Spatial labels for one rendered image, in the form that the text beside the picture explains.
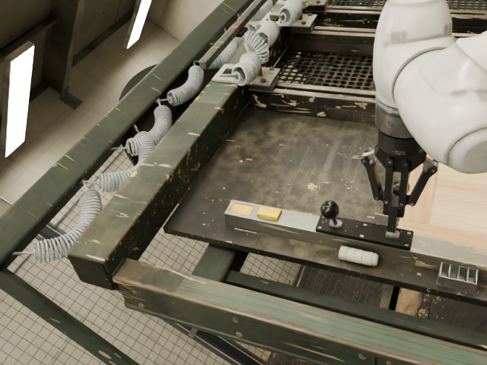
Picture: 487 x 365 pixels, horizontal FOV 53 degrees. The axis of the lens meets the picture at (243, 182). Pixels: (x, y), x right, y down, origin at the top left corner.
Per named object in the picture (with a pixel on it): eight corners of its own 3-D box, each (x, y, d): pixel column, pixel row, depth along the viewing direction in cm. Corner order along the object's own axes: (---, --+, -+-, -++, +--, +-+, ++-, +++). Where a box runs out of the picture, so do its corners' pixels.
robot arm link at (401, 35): (361, 82, 80) (387, 127, 70) (365, -14, 70) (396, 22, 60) (427, 72, 80) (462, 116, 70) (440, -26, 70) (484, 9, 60)
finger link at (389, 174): (395, 160, 82) (386, 158, 83) (388, 208, 90) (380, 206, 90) (398, 146, 85) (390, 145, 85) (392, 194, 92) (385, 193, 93)
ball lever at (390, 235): (400, 245, 101) (410, 182, 97) (381, 241, 102) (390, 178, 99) (401, 239, 104) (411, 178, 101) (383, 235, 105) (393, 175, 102)
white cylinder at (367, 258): (338, 261, 106) (375, 270, 103) (338, 252, 104) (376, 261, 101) (341, 251, 108) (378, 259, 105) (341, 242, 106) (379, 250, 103)
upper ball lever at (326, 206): (343, 235, 107) (335, 217, 95) (325, 232, 108) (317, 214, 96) (346, 219, 108) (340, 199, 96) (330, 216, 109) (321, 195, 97)
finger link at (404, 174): (404, 147, 85) (412, 148, 84) (400, 195, 92) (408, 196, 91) (400, 161, 82) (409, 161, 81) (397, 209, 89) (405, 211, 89)
